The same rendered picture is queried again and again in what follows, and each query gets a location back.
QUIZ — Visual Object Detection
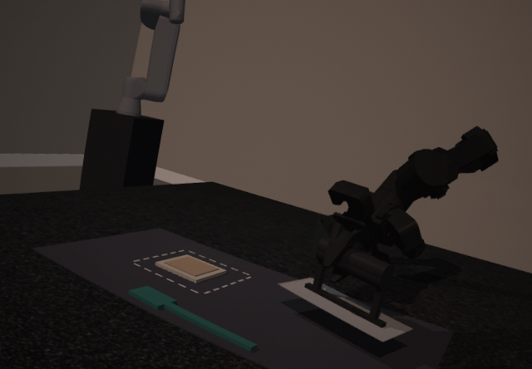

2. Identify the green small trowel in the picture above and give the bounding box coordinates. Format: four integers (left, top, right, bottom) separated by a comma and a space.
128, 286, 257, 352

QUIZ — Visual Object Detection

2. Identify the tan square tile with black center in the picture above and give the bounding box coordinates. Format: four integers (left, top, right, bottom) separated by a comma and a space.
155, 254, 227, 283

